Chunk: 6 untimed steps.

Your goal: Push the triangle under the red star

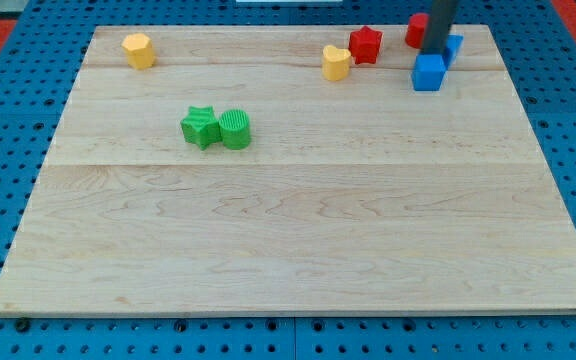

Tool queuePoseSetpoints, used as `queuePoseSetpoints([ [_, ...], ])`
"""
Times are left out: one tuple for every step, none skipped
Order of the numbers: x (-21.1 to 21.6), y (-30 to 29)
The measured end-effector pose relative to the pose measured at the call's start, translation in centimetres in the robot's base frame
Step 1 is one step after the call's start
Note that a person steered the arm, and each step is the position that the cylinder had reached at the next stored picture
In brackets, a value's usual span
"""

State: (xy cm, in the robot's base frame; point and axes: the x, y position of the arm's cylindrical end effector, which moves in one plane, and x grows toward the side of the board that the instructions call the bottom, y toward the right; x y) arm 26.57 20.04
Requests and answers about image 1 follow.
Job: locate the blue triangle block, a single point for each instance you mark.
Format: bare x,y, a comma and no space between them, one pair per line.
452,47

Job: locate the green star block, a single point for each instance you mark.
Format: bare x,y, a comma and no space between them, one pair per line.
201,127

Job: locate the red star block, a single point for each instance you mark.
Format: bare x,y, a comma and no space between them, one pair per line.
365,44

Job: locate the light wooden board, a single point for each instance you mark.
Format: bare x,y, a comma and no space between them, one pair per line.
361,197

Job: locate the green cylinder block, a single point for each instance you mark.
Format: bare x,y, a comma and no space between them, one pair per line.
235,129

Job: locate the yellow heart block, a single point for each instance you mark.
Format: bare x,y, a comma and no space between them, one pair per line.
335,63

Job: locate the blue cube block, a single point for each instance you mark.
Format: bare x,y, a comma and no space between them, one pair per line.
428,72

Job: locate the yellow hexagon block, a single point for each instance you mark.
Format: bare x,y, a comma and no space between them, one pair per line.
139,51

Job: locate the red cylinder block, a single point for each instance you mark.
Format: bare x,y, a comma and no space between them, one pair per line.
416,29

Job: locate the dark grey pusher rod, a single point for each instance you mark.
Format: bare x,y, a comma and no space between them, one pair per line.
441,18

